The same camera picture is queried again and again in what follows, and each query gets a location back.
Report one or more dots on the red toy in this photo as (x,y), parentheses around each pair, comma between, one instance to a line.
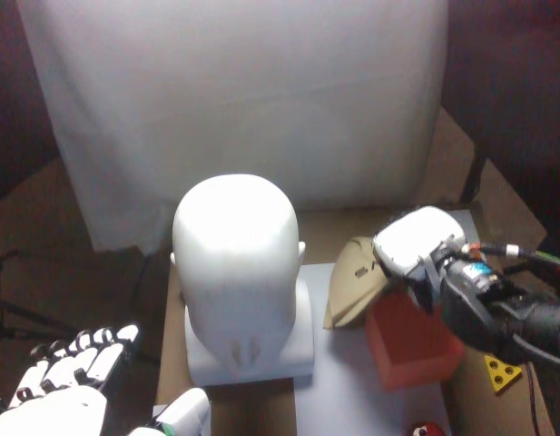
(425,429)

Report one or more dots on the white mannequin head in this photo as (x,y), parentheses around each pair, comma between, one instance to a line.
(236,254)

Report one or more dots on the black tripod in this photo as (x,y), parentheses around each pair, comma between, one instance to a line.
(16,309)

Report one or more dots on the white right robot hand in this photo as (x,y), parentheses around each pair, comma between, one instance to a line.
(420,236)

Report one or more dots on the red box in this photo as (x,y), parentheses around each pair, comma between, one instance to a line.
(411,345)

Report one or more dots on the small white paper sheet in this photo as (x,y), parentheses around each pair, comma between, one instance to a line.
(468,222)

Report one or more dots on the white backdrop sheet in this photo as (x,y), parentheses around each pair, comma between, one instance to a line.
(243,100)

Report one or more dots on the black pole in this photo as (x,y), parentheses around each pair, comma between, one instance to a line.
(474,177)

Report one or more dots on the yellow triangle block with holes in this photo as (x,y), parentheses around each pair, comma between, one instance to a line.
(502,370)

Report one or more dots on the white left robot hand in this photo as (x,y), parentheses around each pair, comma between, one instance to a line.
(66,386)

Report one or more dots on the beige baseball cap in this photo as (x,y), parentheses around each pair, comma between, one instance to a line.
(352,290)

